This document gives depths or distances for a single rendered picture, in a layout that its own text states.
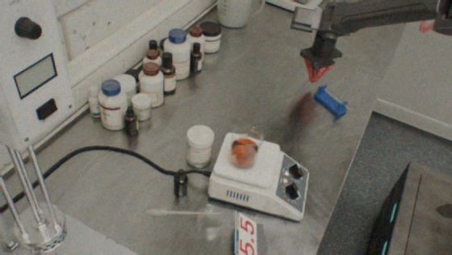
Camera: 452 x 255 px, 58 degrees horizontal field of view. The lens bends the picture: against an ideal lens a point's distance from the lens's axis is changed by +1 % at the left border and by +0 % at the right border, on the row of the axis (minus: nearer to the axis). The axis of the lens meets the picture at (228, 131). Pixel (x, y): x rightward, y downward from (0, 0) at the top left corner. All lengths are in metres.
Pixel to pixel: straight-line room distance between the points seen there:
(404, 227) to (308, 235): 0.67
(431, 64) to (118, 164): 1.75
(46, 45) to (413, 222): 1.32
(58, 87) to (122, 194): 0.49
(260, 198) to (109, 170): 0.33
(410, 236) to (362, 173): 0.69
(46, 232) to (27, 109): 0.28
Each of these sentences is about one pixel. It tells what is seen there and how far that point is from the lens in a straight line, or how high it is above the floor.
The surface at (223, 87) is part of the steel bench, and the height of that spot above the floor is 0.75.
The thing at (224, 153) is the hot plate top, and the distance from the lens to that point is 0.84.
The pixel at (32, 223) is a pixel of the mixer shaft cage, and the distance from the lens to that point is 0.65.
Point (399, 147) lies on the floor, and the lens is 2.33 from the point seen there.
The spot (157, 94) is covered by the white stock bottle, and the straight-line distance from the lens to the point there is 1.04.
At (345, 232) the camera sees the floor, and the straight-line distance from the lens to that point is 1.85.
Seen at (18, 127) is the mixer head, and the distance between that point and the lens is 0.41.
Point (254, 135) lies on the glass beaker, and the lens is 0.81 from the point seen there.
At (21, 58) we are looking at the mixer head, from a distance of 0.38.
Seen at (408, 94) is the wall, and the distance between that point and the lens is 2.40.
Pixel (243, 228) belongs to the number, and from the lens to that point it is 0.81.
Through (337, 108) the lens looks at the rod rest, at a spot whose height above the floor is 0.76.
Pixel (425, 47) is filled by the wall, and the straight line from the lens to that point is 2.26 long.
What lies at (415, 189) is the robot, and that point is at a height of 0.36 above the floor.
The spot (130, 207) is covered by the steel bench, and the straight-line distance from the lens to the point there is 0.86.
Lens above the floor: 1.45
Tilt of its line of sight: 44 degrees down
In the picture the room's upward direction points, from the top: 9 degrees clockwise
